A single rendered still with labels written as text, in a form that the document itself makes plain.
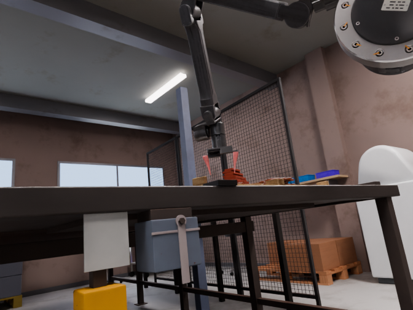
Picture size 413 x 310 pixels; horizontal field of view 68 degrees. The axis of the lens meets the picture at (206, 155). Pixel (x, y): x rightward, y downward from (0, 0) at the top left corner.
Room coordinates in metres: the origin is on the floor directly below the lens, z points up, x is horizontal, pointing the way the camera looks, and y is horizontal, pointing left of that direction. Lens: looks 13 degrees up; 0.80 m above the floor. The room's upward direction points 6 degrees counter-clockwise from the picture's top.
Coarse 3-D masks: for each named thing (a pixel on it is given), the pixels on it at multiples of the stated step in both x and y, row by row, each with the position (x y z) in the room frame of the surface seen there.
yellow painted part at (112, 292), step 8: (96, 272) 0.69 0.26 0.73; (104, 272) 0.70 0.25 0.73; (96, 280) 0.69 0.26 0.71; (104, 280) 0.70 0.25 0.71; (80, 288) 0.70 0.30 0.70; (88, 288) 0.69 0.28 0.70; (96, 288) 0.68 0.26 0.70; (104, 288) 0.67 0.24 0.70; (112, 288) 0.68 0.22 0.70; (120, 288) 0.69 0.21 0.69; (80, 296) 0.66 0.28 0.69; (88, 296) 0.65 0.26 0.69; (96, 296) 0.66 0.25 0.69; (104, 296) 0.67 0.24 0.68; (112, 296) 0.68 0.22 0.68; (120, 296) 0.69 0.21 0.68; (80, 304) 0.66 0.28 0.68; (88, 304) 0.65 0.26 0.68; (96, 304) 0.66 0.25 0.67; (104, 304) 0.67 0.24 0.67; (112, 304) 0.68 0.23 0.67; (120, 304) 0.69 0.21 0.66
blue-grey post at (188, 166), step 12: (180, 96) 3.22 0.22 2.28; (180, 108) 3.24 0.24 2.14; (180, 120) 3.26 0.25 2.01; (180, 132) 3.27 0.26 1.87; (192, 144) 3.27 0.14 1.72; (192, 156) 3.26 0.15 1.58; (192, 168) 3.25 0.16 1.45; (204, 264) 3.26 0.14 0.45; (204, 276) 3.25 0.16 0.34; (204, 288) 3.25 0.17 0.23; (204, 300) 3.24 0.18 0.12
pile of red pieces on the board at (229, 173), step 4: (232, 168) 2.23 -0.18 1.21; (224, 172) 2.26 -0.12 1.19; (228, 172) 2.24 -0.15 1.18; (232, 172) 2.22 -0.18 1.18; (236, 172) 2.26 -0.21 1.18; (224, 176) 2.26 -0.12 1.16; (228, 176) 2.24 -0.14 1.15; (232, 176) 2.22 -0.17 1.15; (236, 176) 2.22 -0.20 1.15; (240, 176) 2.33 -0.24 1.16; (240, 180) 2.26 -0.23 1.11; (244, 180) 2.35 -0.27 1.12
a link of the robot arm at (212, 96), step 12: (180, 12) 0.93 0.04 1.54; (192, 24) 0.96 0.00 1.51; (192, 36) 0.99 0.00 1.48; (192, 48) 1.02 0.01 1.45; (204, 48) 1.02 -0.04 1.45; (192, 60) 1.05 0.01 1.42; (204, 60) 1.03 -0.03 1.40; (204, 72) 1.06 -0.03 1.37; (204, 84) 1.08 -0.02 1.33; (204, 96) 1.11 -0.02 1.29; (216, 96) 1.14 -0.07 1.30; (204, 108) 1.13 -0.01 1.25; (216, 108) 1.15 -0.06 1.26; (204, 120) 1.16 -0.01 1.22
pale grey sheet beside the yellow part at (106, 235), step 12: (84, 216) 0.67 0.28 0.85; (96, 216) 0.69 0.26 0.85; (108, 216) 0.70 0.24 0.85; (120, 216) 0.72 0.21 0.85; (84, 228) 0.67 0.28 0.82; (96, 228) 0.69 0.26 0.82; (108, 228) 0.70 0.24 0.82; (120, 228) 0.72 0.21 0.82; (84, 240) 0.67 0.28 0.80; (96, 240) 0.69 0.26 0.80; (108, 240) 0.70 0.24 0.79; (120, 240) 0.72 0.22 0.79; (84, 252) 0.67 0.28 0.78; (96, 252) 0.69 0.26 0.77; (108, 252) 0.70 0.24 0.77; (120, 252) 0.72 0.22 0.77; (84, 264) 0.67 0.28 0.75; (96, 264) 0.69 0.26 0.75; (108, 264) 0.70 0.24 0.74; (120, 264) 0.72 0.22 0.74
